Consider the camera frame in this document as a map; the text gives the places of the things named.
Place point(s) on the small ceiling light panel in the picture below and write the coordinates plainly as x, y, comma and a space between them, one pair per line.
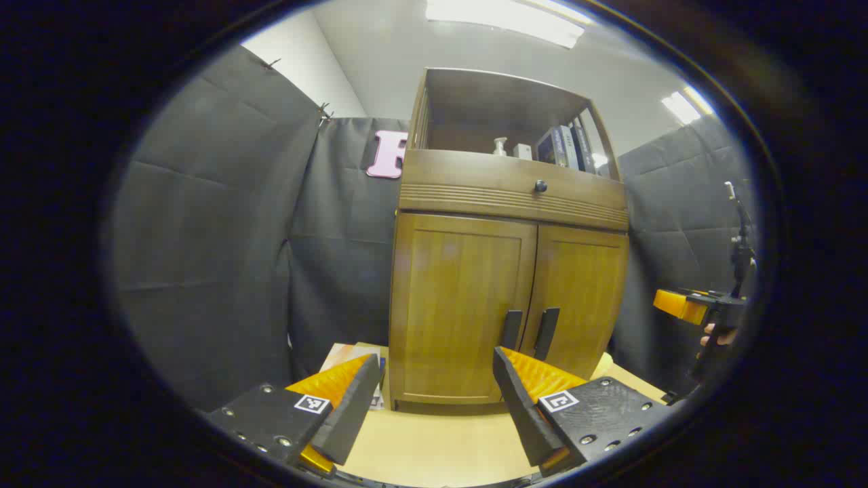
681, 107

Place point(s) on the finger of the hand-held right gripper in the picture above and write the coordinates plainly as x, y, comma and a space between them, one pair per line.
678, 305

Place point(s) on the long ceiling light panel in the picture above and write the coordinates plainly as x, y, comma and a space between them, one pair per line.
502, 17

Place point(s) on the grey spine book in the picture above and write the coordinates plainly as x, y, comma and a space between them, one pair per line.
569, 146

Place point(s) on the white pump bottle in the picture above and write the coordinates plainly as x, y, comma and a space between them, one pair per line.
500, 147

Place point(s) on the wooden double-door shoe cabinet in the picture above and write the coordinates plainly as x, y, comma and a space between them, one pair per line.
502, 202

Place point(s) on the dark blue spine book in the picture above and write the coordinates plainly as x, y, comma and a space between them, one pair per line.
584, 146

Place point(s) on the dark cover book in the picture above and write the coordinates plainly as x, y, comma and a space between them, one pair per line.
548, 149

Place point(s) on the thick white and orange book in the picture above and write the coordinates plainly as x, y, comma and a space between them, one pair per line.
342, 356

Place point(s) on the wooden drawer with black knob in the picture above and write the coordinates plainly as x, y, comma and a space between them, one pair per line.
461, 173

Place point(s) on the metal cloth clip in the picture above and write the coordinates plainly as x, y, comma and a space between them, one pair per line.
270, 64
325, 112

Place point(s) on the wooden shoe cabinet door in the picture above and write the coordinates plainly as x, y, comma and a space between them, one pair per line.
583, 291
447, 298

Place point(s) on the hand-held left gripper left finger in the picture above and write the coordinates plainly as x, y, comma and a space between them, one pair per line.
352, 407

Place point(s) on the small white box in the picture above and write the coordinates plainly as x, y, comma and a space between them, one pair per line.
522, 152

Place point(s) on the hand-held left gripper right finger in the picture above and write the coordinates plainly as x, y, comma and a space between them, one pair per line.
519, 400

